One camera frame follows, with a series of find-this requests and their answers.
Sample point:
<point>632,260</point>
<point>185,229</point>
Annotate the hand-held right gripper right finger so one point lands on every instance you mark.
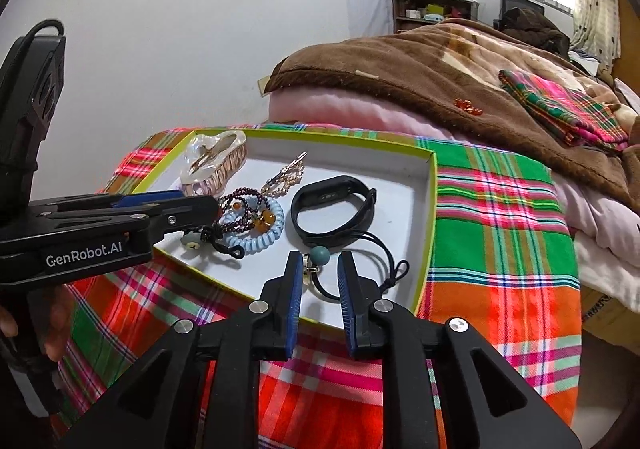
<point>347,309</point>

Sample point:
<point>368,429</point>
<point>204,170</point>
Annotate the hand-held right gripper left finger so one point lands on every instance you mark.
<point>295,309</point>

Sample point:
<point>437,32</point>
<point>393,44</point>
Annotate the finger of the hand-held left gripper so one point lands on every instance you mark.
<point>190,211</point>
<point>145,199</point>

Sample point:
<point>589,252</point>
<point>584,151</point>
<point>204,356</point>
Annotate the pearly hair claw clip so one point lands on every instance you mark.
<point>220,164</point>

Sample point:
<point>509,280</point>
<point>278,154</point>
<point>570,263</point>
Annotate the gold hair clip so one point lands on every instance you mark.
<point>285,176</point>

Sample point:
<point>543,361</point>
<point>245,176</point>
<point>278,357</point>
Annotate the yellow-green cardboard box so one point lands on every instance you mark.
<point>380,179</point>

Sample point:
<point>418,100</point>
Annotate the person's left hand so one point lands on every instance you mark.
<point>50,324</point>

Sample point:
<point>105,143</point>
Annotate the black smart band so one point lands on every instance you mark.
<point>325,189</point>

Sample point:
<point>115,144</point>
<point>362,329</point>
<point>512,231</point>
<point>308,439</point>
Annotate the plaid bed sheet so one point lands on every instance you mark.
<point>500,254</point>

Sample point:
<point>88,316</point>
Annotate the small orange beads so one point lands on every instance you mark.
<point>467,105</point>

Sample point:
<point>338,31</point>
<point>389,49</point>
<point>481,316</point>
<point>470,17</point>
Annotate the brown fleece blanket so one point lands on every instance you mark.
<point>400,64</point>

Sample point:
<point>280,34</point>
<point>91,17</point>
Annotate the brown cardboard box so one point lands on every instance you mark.
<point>610,314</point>

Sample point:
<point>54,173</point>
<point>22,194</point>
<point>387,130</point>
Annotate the folded plaid cloth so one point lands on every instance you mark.
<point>560,109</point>

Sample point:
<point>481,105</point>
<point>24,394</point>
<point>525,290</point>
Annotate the dark jacket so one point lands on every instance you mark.
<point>535,29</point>

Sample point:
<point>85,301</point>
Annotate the black television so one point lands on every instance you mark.
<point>520,1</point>

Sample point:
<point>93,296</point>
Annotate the wooden wardrobe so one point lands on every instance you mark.
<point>627,39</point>

